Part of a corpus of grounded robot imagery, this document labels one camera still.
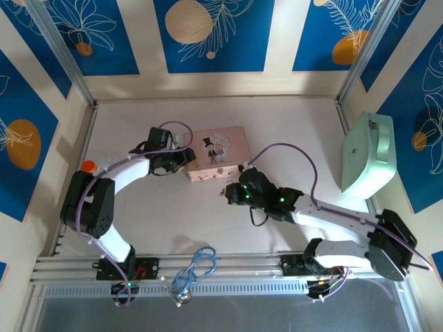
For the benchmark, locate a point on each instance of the mint green zip case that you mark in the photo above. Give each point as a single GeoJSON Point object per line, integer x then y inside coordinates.
{"type": "Point", "coordinates": [367, 155]}

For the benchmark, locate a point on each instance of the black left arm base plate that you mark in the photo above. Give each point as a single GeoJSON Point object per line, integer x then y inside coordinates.
{"type": "Point", "coordinates": [149, 268]}

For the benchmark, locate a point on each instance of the orange-capped clear bottle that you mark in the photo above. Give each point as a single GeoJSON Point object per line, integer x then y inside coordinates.
{"type": "Point", "coordinates": [89, 166]}

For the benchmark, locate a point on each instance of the round silver metal fitting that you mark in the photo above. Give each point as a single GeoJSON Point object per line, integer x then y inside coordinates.
{"type": "Point", "coordinates": [182, 298]}

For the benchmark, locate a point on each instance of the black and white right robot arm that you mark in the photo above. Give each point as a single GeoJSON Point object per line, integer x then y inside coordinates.
{"type": "Point", "coordinates": [387, 249]}

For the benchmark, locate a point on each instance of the clear plastic bag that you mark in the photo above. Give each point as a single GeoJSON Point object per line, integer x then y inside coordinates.
{"type": "Point", "coordinates": [105, 162]}

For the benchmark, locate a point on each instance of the small silver padlock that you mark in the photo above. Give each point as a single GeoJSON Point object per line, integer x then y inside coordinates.
{"type": "Point", "coordinates": [220, 170]}

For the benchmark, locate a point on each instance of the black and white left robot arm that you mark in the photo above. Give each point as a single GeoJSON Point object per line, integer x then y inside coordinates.
{"type": "Point", "coordinates": [90, 207]}

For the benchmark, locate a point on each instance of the aluminium frame rail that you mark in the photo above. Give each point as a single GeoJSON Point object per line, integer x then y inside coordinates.
{"type": "Point", "coordinates": [242, 268]}

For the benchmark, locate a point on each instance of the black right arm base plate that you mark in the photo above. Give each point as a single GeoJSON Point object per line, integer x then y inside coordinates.
{"type": "Point", "coordinates": [292, 266]}

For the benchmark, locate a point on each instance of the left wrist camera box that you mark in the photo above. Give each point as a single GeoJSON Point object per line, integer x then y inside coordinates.
{"type": "Point", "coordinates": [159, 138]}

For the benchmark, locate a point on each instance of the pink box with couple print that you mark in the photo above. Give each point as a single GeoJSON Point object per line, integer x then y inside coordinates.
{"type": "Point", "coordinates": [235, 148]}

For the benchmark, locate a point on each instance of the aluminium corner post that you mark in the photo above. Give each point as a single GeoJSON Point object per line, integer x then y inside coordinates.
{"type": "Point", "coordinates": [370, 48]}
{"type": "Point", "coordinates": [62, 52]}

